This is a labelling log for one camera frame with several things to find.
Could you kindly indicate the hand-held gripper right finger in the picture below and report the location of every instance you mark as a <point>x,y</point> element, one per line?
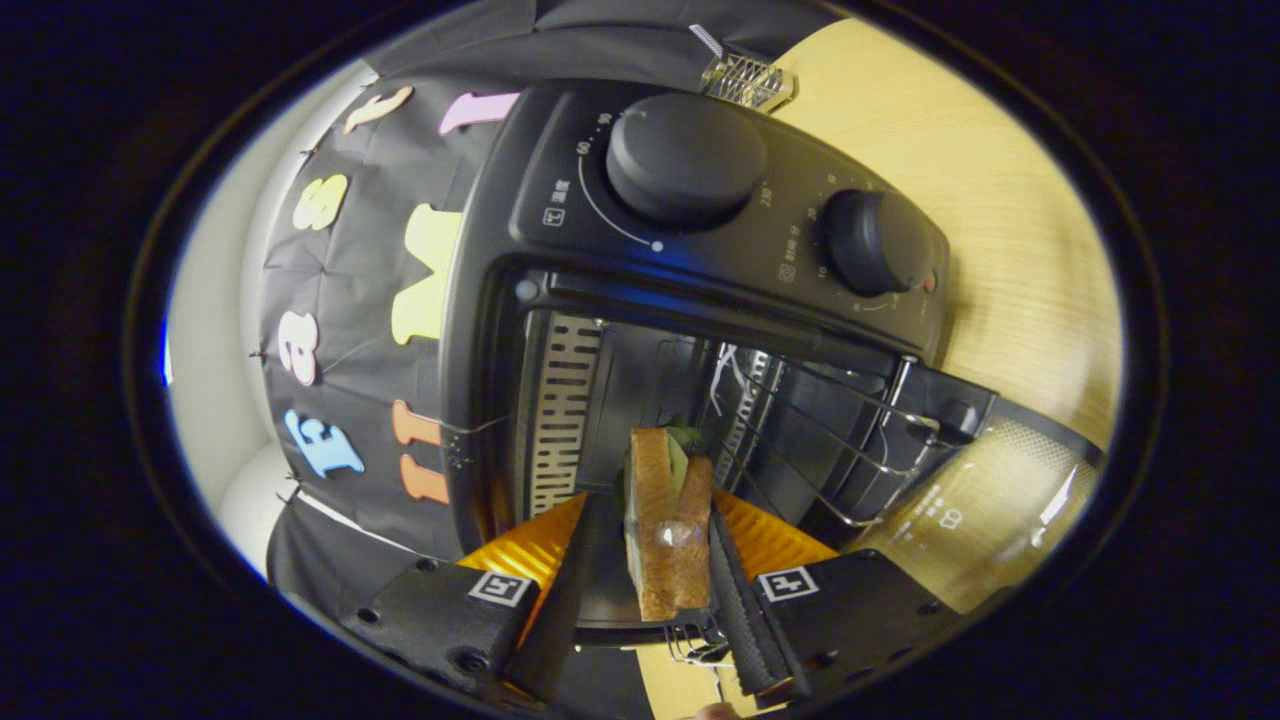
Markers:
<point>745,620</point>

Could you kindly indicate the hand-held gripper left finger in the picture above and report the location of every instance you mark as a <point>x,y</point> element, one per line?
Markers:
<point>560,620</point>

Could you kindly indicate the toasted bread lettuce sandwich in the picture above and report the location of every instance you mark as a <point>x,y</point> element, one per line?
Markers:
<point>655,540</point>

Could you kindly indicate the black toaster oven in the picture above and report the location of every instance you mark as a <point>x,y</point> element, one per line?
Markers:
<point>580,170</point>

